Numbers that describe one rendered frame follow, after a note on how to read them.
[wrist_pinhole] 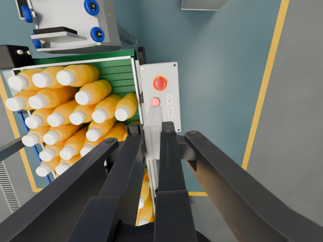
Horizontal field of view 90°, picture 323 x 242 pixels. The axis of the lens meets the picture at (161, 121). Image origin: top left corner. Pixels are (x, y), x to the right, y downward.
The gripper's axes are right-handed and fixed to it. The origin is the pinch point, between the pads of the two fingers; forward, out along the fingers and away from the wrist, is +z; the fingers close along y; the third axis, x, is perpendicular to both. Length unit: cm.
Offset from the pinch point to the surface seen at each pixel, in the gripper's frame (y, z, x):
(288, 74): 115, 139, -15
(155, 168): -7, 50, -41
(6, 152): -63, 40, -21
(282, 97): 114, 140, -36
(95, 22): -20, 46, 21
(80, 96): -22.8, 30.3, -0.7
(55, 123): -32.6, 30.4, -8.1
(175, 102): 3.8, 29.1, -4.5
